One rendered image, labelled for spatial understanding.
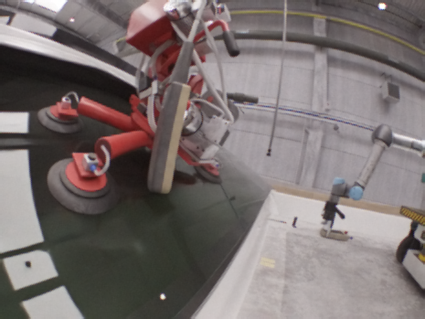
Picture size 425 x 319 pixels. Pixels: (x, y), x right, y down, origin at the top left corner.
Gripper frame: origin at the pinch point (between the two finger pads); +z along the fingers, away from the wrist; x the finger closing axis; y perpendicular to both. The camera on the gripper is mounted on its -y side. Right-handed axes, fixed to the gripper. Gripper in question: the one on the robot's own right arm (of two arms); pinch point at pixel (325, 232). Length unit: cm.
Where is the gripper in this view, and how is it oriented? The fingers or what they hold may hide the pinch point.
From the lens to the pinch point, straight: 125.8
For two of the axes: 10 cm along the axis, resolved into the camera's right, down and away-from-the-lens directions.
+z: -2.0, 9.8, 0.7
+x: -3.9, -0.2, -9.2
